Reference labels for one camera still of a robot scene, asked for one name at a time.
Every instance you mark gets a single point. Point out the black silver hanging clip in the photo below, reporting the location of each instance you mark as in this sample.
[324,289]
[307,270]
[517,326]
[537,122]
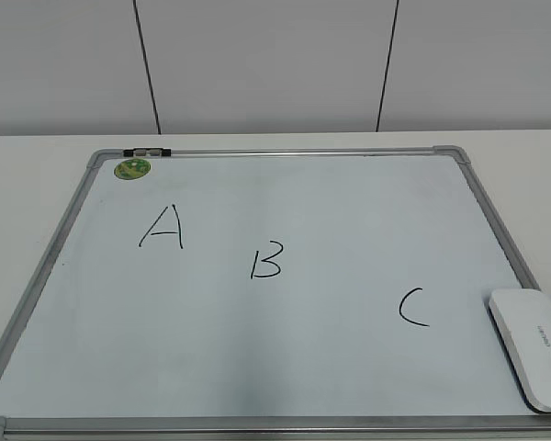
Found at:
[147,152]

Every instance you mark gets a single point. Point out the white board with grey frame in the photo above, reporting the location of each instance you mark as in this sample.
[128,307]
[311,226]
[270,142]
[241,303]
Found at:
[269,294]

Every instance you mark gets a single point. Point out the round green magnet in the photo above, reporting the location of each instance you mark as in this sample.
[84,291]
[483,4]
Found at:
[132,169]

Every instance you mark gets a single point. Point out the white rectangular board eraser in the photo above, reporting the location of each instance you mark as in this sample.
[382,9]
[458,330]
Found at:
[523,320]

